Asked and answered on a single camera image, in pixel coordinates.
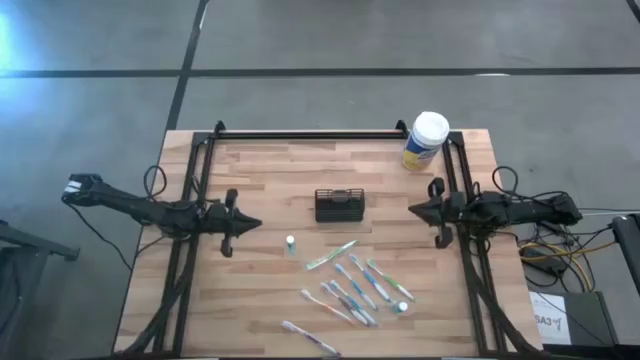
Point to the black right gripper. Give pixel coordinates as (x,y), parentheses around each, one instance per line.
(450,210)

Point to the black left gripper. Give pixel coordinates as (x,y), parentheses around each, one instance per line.
(220,222)

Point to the blue white toothbrush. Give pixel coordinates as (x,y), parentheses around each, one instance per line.
(370,278)
(356,286)
(356,303)

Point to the purple red toothbrush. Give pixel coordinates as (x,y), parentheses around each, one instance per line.
(344,303)

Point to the purple white toothbrush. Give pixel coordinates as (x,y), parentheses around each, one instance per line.
(310,338)

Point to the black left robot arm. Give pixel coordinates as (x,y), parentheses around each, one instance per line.
(125,202)

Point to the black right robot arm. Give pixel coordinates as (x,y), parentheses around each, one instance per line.
(525,207)

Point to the white-lidded wipes canister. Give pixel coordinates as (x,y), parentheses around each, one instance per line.
(425,140)

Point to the black mesh basket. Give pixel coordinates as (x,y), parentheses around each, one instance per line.
(340,212)

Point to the black power adapter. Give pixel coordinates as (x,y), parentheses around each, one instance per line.
(542,262)

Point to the white paper label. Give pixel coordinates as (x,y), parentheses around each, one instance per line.
(550,320)

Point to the black equipment box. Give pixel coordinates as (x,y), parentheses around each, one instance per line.
(590,320)

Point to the black metal stand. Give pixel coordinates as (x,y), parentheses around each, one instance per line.
(30,245)

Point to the black aluminium frame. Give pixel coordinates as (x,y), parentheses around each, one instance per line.
(300,135)

